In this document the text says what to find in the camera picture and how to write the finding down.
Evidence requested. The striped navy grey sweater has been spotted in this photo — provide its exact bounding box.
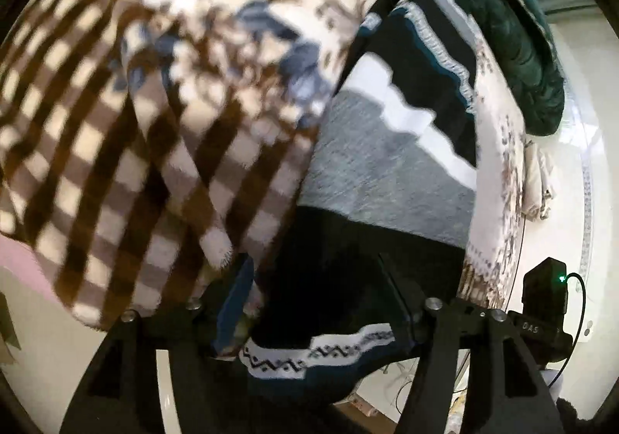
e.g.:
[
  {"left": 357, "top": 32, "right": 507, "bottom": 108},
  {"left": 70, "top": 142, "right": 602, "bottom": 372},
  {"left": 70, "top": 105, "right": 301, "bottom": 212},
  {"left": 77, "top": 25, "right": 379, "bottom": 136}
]
[{"left": 238, "top": 0, "right": 476, "bottom": 390}]

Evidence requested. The floral plaid bed blanket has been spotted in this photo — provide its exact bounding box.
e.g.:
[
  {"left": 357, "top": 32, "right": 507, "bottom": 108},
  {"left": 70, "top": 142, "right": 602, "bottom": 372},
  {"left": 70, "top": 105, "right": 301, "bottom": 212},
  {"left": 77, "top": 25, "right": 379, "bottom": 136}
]
[{"left": 1, "top": 0, "right": 523, "bottom": 333}]

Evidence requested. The dark teal velvet pillow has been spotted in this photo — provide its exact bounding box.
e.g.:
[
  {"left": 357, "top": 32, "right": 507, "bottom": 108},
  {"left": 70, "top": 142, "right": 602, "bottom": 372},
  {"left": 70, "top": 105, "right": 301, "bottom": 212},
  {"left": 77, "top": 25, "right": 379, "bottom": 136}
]
[{"left": 488, "top": 0, "right": 564, "bottom": 92}]

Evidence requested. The white bedside cabinet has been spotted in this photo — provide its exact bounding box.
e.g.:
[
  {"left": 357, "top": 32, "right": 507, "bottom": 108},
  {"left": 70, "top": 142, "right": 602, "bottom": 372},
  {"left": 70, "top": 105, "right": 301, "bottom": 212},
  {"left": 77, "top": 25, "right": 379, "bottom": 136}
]
[{"left": 335, "top": 350, "right": 470, "bottom": 433}]

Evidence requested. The crumpled white cloth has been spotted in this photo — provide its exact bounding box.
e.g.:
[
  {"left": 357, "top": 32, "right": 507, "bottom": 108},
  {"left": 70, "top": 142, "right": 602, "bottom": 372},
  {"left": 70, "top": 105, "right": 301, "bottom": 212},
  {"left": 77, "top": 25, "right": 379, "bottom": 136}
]
[{"left": 523, "top": 141, "right": 555, "bottom": 221}]

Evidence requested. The black cable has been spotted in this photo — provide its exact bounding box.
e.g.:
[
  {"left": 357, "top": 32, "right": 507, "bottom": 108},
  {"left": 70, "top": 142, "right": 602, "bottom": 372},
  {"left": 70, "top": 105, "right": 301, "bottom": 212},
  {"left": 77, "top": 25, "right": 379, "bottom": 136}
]
[{"left": 545, "top": 270, "right": 588, "bottom": 389}]

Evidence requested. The pink bed sheet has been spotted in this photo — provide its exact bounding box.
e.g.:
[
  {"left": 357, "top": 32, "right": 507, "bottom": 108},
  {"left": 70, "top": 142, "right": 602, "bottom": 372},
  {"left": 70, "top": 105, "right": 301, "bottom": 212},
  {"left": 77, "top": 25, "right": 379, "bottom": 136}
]
[{"left": 0, "top": 236, "right": 60, "bottom": 305}]

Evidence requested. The white bed headboard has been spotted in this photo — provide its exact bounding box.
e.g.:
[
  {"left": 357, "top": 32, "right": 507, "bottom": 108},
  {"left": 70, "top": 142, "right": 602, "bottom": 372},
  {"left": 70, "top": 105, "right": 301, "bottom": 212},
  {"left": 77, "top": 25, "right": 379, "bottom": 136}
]
[{"left": 518, "top": 17, "right": 617, "bottom": 345}]

